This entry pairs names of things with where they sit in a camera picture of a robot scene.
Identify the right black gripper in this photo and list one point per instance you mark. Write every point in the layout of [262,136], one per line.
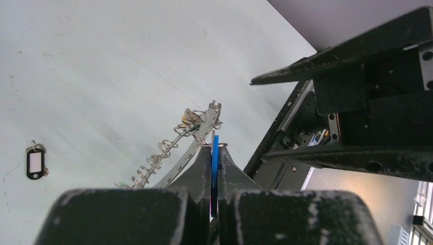
[387,101]

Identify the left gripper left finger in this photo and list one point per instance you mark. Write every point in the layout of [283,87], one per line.
[177,214]

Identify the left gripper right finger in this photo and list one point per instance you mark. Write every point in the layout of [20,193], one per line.
[249,214]

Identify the blue key tag top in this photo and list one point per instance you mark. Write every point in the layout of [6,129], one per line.
[214,176]

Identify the large toothed metal keyring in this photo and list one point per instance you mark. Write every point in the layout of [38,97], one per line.
[163,167]

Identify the black key tag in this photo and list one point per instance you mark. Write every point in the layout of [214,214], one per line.
[35,165]

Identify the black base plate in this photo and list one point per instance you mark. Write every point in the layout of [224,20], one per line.
[294,127]

